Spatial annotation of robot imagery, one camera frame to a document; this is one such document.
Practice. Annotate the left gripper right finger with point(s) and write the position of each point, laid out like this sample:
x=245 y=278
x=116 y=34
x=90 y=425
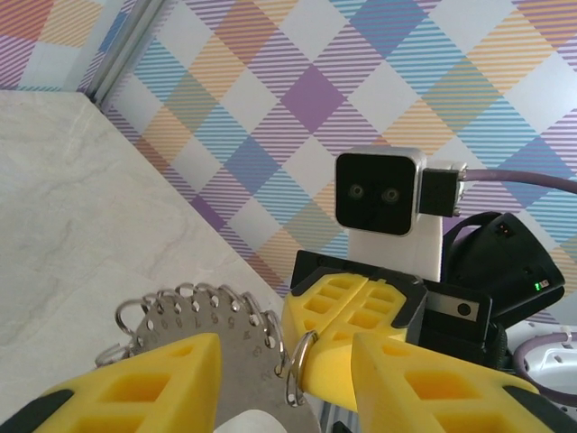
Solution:
x=428 y=397

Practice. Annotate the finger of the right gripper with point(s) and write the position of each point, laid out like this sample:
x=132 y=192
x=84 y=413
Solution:
x=383 y=311
x=315 y=306

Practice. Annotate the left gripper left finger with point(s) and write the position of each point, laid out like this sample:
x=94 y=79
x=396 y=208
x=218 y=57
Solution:
x=149 y=392

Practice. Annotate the steel split keyring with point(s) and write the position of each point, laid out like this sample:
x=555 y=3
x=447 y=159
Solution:
x=293 y=361

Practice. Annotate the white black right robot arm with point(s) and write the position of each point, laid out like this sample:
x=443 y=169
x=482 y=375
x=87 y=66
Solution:
x=554 y=361

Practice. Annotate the white rounded piece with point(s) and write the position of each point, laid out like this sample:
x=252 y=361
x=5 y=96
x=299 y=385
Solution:
x=248 y=424

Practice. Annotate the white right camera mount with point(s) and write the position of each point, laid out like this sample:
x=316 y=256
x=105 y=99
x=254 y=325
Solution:
x=396 y=252

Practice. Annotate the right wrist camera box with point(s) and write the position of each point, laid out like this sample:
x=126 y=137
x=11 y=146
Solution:
x=374 y=194

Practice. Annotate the aluminium frame post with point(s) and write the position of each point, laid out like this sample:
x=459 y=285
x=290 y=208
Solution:
x=128 y=49

